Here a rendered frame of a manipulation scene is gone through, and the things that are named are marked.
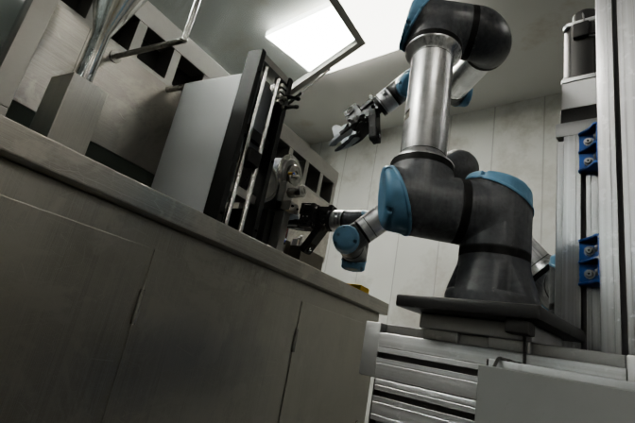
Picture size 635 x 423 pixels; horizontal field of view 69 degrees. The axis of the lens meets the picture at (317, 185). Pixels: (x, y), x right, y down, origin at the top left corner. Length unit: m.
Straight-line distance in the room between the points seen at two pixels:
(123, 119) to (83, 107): 0.40
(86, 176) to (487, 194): 0.62
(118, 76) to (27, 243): 0.92
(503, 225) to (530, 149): 3.20
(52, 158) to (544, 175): 3.52
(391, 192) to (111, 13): 0.81
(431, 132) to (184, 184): 0.76
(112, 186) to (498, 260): 0.60
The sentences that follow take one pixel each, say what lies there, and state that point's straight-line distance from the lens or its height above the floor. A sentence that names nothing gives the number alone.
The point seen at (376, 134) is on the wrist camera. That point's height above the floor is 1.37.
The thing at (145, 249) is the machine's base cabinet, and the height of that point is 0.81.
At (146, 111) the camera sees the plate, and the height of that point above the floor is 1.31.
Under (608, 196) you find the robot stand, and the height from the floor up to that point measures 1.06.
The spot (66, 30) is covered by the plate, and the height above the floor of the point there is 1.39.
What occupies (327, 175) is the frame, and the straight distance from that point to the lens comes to 2.50.
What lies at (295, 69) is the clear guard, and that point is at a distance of 2.01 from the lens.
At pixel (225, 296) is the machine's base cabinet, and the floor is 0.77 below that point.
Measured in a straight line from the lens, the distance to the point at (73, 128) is 1.14.
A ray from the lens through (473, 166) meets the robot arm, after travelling 1.39.
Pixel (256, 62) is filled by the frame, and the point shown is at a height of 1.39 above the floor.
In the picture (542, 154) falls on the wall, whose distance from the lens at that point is 3.95.
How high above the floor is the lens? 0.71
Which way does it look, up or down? 19 degrees up
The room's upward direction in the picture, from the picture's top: 11 degrees clockwise
